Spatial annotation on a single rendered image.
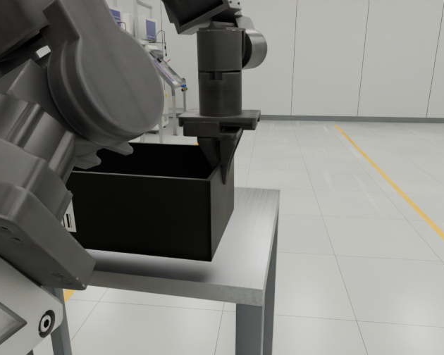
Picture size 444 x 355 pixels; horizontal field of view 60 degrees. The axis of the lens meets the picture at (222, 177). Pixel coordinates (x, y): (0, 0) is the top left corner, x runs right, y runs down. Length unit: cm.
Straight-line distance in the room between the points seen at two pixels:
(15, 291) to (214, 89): 34
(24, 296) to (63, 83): 12
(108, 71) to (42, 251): 12
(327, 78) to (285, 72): 75
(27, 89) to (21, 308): 13
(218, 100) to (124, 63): 23
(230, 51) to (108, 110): 27
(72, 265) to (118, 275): 42
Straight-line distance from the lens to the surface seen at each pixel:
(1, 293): 23
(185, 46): 747
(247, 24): 58
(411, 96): 776
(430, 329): 199
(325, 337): 180
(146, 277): 62
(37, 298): 25
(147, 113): 28
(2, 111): 24
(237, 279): 60
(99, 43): 27
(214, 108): 49
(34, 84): 26
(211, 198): 47
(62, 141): 25
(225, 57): 49
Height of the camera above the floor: 112
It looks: 17 degrees down
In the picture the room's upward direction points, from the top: straight up
